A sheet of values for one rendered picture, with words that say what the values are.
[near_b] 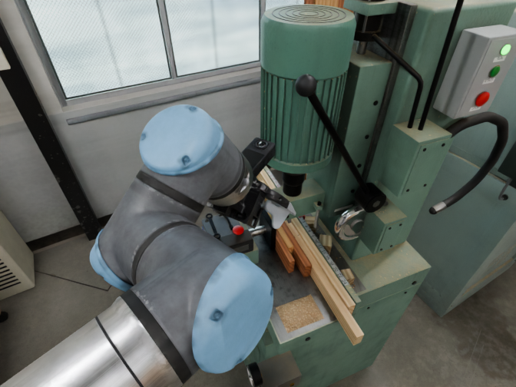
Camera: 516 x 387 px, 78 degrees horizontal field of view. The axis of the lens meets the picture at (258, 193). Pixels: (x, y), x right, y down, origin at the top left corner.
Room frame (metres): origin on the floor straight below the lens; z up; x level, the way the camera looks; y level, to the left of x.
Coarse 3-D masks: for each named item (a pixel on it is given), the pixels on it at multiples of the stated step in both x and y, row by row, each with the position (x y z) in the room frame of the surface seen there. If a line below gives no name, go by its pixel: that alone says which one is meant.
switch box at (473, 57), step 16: (464, 32) 0.65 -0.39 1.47; (480, 32) 0.63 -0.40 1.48; (496, 32) 0.63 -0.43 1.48; (512, 32) 0.63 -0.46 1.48; (464, 48) 0.63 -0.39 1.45; (480, 48) 0.60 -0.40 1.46; (496, 48) 0.61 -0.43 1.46; (512, 48) 0.62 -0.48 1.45; (464, 64) 0.62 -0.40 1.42; (480, 64) 0.60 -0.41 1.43; (496, 64) 0.61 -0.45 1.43; (448, 80) 0.64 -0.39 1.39; (464, 80) 0.61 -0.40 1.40; (480, 80) 0.60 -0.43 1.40; (496, 80) 0.62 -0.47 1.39; (448, 96) 0.63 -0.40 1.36; (464, 96) 0.60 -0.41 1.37; (448, 112) 0.61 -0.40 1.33; (464, 112) 0.60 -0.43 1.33; (480, 112) 0.63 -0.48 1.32
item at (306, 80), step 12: (300, 84) 0.48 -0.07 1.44; (312, 84) 0.48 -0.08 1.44; (312, 96) 0.49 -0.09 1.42; (324, 120) 0.51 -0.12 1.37; (336, 132) 0.52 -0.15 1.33; (336, 144) 0.52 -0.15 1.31; (348, 156) 0.53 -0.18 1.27; (360, 180) 0.55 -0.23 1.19; (360, 192) 0.58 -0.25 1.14; (372, 192) 0.56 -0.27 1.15; (360, 204) 0.56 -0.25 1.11; (372, 204) 0.55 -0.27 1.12; (384, 204) 0.59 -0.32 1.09
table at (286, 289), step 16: (256, 240) 0.62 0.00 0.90; (272, 256) 0.56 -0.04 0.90; (272, 272) 0.51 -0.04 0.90; (288, 288) 0.46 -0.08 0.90; (304, 288) 0.46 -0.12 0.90; (320, 304) 0.42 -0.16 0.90; (272, 320) 0.37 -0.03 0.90; (320, 320) 0.37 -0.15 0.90; (336, 320) 0.37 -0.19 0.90; (272, 336) 0.35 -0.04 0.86; (288, 336) 0.33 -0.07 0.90; (304, 336) 0.34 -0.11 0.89; (320, 336) 0.36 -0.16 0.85
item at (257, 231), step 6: (264, 210) 0.66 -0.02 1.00; (264, 216) 0.64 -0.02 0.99; (264, 222) 0.63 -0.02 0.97; (270, 222) 0.61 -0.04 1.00; (258, 228) 0.62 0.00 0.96; (264, 228) 0.62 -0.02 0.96; (270, 228) 0.59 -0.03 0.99; (252, 234) 0.60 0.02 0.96; (258, 234) 0.61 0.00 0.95; (264, 234) 0.63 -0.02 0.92; (270, 234) 0.59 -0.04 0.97; (270, 240) 0.59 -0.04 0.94; (270, 246) 0.59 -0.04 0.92
